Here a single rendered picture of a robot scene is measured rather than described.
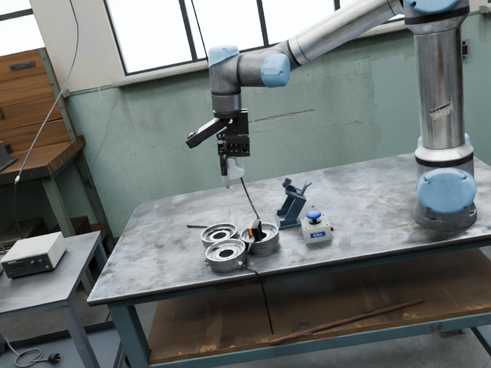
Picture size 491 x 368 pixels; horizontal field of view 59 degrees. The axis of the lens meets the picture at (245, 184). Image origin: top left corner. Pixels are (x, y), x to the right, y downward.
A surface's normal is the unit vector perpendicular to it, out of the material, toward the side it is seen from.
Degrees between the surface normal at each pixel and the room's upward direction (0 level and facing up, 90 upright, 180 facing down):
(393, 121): 90
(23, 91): 90
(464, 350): 0
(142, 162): 90
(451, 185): 98
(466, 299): 0
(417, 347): 0
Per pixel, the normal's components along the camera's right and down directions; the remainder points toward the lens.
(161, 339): -0.19, -0.91
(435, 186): -0.32, 0.54
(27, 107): 0.00, 0.38
